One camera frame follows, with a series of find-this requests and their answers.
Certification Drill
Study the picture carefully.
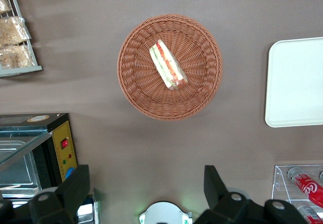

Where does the clear acrylic bottle rack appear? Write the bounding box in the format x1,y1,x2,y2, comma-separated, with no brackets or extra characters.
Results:
271,164,323,224

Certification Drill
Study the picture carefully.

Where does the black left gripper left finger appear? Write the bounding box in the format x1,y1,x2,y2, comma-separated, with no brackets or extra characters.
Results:
0,164,91,224

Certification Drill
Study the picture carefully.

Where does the triangle sandwich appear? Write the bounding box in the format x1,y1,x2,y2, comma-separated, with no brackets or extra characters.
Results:
149,39,189,91

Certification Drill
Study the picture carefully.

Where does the red and blue dial knob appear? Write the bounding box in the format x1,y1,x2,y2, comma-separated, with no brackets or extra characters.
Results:
65,167,76,181

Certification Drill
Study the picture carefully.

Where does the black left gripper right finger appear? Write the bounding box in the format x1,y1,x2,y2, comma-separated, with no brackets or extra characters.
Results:
193,164,308,224

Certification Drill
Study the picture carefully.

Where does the clear bag of snacks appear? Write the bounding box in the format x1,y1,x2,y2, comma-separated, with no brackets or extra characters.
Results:
0,44,36,70
0,16,32,47
0,0,12,14

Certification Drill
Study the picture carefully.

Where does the round brown wicker basket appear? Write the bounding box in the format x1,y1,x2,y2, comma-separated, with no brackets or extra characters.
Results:
117,14,223,122

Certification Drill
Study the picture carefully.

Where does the beige plastic serving tray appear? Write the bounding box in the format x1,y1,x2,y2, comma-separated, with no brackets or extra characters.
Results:
264,36,323,128

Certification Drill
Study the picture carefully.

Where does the black food warmer display case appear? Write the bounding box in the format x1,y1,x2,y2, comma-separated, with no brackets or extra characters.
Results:
0,112,101,224

